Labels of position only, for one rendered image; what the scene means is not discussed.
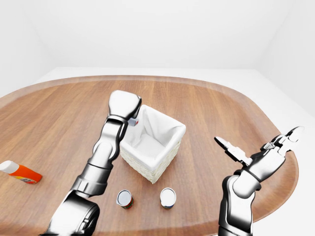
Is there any white lined wicker basket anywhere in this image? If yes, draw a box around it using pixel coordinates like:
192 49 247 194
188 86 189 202
120 104 187 184

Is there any silver robot right hand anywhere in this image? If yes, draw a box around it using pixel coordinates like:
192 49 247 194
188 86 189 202
214 126 305 184

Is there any orange bottle with white cap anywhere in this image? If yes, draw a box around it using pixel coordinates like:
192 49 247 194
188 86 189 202
0 160 43 185

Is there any red and green labelled tin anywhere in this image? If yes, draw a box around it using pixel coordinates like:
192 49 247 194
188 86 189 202
116 189 135 210

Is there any silver robot left hand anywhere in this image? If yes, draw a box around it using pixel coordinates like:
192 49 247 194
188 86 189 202
107 90 143 123

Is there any blue and yellow labelled tin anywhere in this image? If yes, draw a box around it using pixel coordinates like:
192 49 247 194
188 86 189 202
159 187 177 210

